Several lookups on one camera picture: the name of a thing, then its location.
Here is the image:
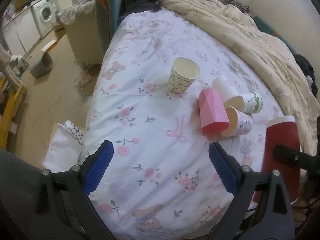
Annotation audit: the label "red ribbed paper cup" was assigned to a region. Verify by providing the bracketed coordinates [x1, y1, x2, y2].
[261, 115, 300, 203]

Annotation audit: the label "white purple patterned paper cup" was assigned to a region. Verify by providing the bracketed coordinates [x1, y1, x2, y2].
[220, 107, 252, 137]

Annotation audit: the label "white green printed paper cup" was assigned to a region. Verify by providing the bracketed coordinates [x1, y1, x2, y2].
[240, 92, 263, 114]

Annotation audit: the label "pink faceted plastic cup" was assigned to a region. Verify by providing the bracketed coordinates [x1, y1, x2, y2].
[199, 88, 229, 134]

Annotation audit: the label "plain white paper cup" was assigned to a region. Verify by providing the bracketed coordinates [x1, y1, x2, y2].
[212, 76, 244, 111]

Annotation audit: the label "cream patterned paper cup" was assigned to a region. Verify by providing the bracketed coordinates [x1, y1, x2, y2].
[168, 57, 201, 94]

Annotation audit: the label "cream bear print duvet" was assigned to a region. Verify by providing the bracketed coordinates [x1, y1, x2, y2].
[159, 0, 319, 155]

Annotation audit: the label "white floral bed sheet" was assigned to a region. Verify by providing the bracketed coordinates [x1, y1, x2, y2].
[42, 7, 301, 240]

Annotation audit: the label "yellow wooden stool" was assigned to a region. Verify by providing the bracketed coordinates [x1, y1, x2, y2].
[0, 83, 26, 150]

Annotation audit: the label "grey tipped waste bin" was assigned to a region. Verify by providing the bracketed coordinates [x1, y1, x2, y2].
[29, 52, 53, 78]

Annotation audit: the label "small cardboard box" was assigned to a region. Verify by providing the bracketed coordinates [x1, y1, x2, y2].
[41, 40, 57, 54]

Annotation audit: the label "white kitchen cabinets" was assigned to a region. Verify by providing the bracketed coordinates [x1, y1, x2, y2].
[2, 8, 41, 56]

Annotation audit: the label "beige fabric covered armchair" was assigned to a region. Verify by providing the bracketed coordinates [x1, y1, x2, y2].
[56, 0, 104, 69]

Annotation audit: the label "white washing machine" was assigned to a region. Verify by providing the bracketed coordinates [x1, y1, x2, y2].
[31, 0, 56, 39]

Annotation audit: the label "teal orange headboard cushion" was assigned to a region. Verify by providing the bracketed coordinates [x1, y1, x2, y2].
[95, 0, 122, 53]

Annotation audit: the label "black clothing by wall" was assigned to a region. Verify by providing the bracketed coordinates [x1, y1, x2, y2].
[294, 54, 318, 96]

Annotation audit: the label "teal pillow by wall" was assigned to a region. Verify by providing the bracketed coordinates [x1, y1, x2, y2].
[253, 15, 297, 55]

